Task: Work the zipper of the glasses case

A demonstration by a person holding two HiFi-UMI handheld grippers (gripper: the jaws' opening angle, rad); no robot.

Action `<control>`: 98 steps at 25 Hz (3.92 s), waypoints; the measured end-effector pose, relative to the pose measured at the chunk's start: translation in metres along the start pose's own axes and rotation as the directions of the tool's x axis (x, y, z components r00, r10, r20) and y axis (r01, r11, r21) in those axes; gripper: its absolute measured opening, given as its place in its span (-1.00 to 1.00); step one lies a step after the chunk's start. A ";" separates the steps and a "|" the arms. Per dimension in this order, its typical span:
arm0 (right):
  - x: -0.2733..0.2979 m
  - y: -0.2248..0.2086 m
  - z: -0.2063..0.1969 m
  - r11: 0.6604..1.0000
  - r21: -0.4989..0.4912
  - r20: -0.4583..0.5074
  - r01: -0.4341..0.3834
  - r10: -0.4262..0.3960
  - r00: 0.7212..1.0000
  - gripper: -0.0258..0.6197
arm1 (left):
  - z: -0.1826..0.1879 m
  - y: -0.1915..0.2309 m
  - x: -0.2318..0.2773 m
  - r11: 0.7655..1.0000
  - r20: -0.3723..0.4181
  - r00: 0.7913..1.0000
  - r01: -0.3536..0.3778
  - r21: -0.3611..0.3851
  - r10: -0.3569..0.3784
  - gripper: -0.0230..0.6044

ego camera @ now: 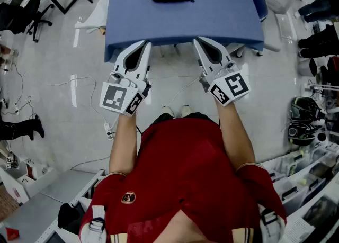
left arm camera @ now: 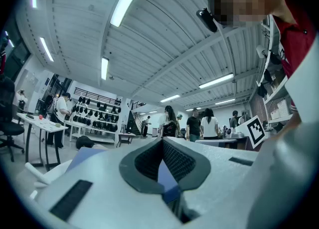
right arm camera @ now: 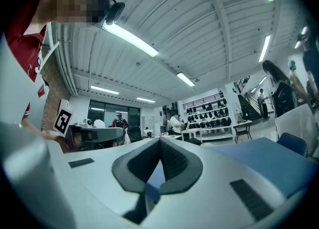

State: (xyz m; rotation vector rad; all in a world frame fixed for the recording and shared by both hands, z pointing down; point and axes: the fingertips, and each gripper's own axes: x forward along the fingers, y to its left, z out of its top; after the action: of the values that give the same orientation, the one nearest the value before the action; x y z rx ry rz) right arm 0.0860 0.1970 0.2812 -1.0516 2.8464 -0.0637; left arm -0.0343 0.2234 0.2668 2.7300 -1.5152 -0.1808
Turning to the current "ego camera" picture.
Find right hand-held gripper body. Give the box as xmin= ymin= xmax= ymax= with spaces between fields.
xmin=198 ymin=61 xmax=251 ymax=108

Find white floor cable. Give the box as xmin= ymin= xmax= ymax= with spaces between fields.
xmin=47 ymin=76 xmax=106 ymax=125

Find white metal shelving unit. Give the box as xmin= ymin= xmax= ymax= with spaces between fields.
xmin=261 ymin=141 xmax=339 ymax=243

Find small red object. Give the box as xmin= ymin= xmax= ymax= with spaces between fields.
xmin=5 ymin=227 xmax=20 ymax=241

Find person's left shoe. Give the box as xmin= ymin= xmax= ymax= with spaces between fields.
xmin=162 ymin=105 xmax=175 ymax=118

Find black helmet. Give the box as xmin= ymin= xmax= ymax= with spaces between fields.
xmin=287 ymin=121 xmax=317 ymax=147
xmin=290 ymin=96 xmax=326 ymax=122

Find white power strip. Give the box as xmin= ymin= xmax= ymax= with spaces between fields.
xmin=103 ymin=122 xmax=114 ymax=141

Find person's right forearm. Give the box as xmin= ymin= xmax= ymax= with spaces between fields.
xmin=216 ymin=101 xmax=256 ymax=171

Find black bag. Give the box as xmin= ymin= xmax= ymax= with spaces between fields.
xmin=57 ymin=202 xmax=85 ymax=236

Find person's red shirt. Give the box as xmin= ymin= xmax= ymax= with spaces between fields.
xmin=79 ymin=116 xmax=288 ymax=243

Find grey metal workbench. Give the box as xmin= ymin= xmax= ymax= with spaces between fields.
xmin=0 ymin=169 xmax=104 ymax=243

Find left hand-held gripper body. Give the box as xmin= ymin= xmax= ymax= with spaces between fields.
xmin=99 ymin=69 xmax=153 ymax=117

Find person's dark trousers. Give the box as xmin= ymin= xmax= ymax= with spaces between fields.
xmin=152 ymin=112 xmax=220 ymax=127

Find white shoulder strap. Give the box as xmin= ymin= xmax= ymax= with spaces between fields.
xmin=259 ymin=204 xmax=286 ymax=243
xmin=88 ymin=204 xmax=107 ymax=243

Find person's left forearm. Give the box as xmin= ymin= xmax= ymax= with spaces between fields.
xmin=108 ymin=109 xmax=138 ymax=176

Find black office chair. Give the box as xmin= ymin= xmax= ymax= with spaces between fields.
xmin=26 ymin=0 xmax=55 ymax=43

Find blue table cloth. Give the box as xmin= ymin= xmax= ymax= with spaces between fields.
xmin=104 ymin=0 xmax=265 ymax=63

